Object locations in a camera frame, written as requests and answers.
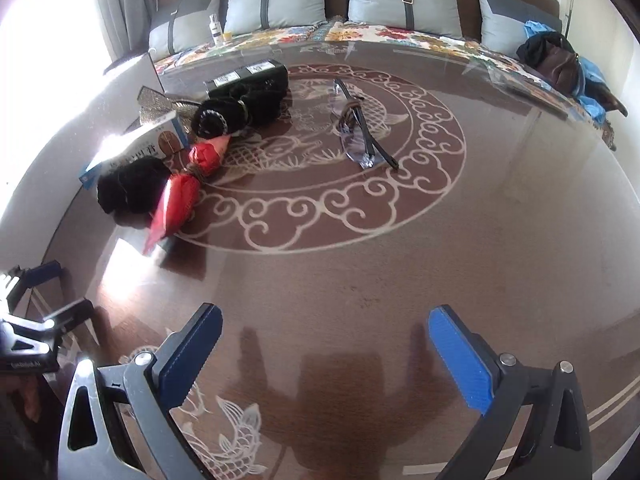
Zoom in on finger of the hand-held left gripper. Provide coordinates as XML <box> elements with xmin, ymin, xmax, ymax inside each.
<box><xmin>42</xmin><ymin>298</ymin><xmax>94</xmax><ymax>333</ymax></box>
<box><xmin>17</xmin><ymin>260</ymin><xmax>63</xmax><ymax>303</ymax></box>

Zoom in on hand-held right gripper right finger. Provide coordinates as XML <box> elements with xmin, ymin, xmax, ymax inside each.
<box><xmin>427</xmin><ymin>304</ymin><xmax>593</xmax><ymax>480</ymax></box>

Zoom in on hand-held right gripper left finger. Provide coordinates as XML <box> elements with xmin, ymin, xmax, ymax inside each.
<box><xmin>59</xmin><ymin>302</ymin><xmax>223</xmax><ymax>480</ymax></box>

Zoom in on black beaded scrunchie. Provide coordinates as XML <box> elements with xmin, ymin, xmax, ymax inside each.
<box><xmin>192</xmin><ymin>91</ymin><xmax>282</xmax><ymax>141</ymax></box>

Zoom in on brown patterned glass desktop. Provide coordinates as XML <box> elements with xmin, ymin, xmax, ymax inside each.
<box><xmin>0</xmin><ymin>42</ymin><xmax>640</xmax><ymax>480</ymax></box>

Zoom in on plain black scrunchie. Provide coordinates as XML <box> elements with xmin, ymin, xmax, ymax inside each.
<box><xmin>96</xmin><ymin>156</ymin><xmax>173</xmax><ymax>228</ymax></box>

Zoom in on red fabric hair bow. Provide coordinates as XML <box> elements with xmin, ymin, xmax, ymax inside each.
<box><xmin>142</xmin><ymin>133</ymin><xmax>232</xmax><ymax>256</ymax></box>

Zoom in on white and blue carton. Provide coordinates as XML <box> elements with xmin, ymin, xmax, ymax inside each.
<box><xmin>79</xmin><ymin>110</ymin><xmax>193</xmax><ymax>191</ymax></box>

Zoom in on rhinestone bow hair clip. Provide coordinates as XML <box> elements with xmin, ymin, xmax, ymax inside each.
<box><xmin>137</xmin><ymin>86</ymin><xmax>201</xmax><ymax>126</ymax></box>

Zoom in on grey speckled panel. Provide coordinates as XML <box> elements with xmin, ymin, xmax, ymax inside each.
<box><xmin>142</xmin><ymin>51</ymin><xmax>166</xmax><ymax>96</ymax></box>

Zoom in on black framed glasses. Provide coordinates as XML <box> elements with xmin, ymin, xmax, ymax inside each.
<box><xmin>330</xmin><ymin>78</ymin><xmax>399</xmax><ymax>171</ymax></box>

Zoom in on black box with white labels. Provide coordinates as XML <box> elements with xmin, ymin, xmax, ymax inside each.
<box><xmin>204</xmin><ymin>58</ymin><xmax>290</xmax><ymax>106</ymax></box>

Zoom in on grey curtain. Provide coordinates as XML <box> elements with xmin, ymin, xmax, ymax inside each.
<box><xmin>85</xmin><ymin>0</ymin><xmax>161</xmax><ymax>61</ymax></box>

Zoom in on brown handbag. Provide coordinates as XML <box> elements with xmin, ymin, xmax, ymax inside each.
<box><xmin>537</xmin><ymin>40</ymin><xmax>583</xmax><ymax>96</ymax></box>

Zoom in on blue cloth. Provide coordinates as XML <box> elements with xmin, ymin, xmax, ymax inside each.
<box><xmin>522</xmin><ymin>20</ymin><xmax>613</xmax><ymax>126</ymax></box>

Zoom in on black cloth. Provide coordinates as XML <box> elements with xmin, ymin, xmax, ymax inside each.
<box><xmin>516</xmin><ymin>31</ymin><xmax>576</xmax><ymax>68</ymax></box>

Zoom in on floral sofa blanket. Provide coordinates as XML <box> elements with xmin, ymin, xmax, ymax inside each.
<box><xmin>152</xmin><ymin>17</ymin><xmax>571</xmax><ymax>111</ymax></box>

